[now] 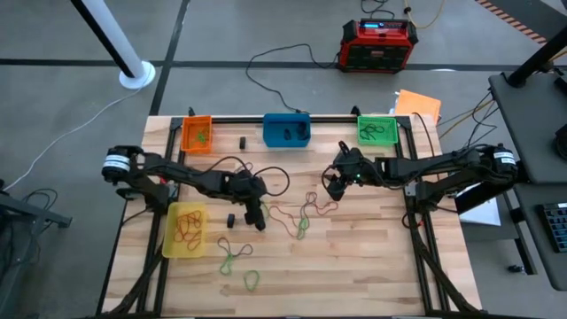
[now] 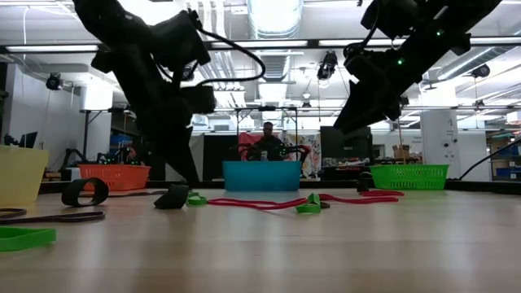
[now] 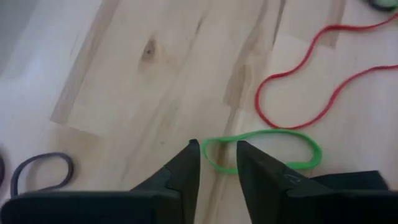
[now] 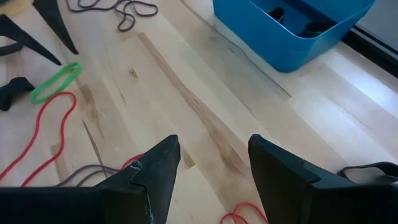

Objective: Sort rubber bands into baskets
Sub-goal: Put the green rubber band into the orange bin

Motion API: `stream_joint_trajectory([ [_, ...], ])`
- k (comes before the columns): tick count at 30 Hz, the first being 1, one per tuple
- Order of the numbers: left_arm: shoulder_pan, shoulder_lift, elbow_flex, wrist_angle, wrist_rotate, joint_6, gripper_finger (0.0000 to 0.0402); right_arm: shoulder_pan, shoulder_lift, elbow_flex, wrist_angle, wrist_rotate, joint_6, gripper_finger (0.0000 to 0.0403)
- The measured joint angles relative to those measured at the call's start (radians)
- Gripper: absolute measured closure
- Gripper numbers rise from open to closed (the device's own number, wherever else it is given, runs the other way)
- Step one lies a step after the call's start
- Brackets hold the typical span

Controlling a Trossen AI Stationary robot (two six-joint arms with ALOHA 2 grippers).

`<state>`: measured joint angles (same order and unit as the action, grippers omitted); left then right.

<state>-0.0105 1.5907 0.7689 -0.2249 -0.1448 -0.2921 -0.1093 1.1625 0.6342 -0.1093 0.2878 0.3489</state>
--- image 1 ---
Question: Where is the backlit keyboard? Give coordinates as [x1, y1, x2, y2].
[540, 202, 567, 254]

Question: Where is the white paper sheet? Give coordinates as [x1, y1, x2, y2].
[457, 194, 502, 228]

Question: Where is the black desk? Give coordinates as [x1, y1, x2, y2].
[487, 70, 567, 292]

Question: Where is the orange paper sheet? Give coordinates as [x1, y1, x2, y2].
[393, 89, 443, 128]

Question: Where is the thin red rubber band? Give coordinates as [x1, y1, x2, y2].
[175, 212, 203, 236]
[304, 191, 340, 217]
[183, 230, 204, 253]
[268, 205, 304, 239]

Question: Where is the black floor cable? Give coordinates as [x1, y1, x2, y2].
[360, 0, 396, 20]

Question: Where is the orange plastic basket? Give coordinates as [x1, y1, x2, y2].
[180, 114, 214, 156]

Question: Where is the red black power station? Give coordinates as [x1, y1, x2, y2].
[338, 18, 420, 74]

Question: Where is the black power cable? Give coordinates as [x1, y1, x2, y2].
[245, 43, 343, 114]

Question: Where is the blue plastic bin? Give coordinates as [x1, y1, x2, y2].
[262, 113, 312, 149]

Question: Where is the yellow floor cable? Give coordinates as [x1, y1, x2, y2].
[403, 0, 445, 30]

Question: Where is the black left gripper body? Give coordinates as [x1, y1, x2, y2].
[228, 169, 268, 203]

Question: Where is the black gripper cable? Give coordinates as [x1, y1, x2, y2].
[321, 163, 342, 192]
[190, 154, 291, 198]

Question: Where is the black metal beam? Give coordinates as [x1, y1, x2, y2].
[506, 26, 567, 89]

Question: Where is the white pole with round base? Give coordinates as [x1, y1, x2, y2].
[70, 0, 158, 91]

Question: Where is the green plastic basket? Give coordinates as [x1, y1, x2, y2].
[356, 115, 400, 147]

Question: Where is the grey metal stand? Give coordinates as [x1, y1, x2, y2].
[0, 179, 73, 319]

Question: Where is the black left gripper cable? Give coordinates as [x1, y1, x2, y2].
[190, 154, 291, 198]

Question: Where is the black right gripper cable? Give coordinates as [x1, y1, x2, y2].
[321, 163, 342, 192]

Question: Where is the yellow plastic basket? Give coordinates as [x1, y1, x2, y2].
[161, 201, 209, 260]

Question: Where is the white floor cable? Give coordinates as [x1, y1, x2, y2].
[2, 86, 150, 192]

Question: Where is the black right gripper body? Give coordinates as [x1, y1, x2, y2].
[338, 148, 378, 186]

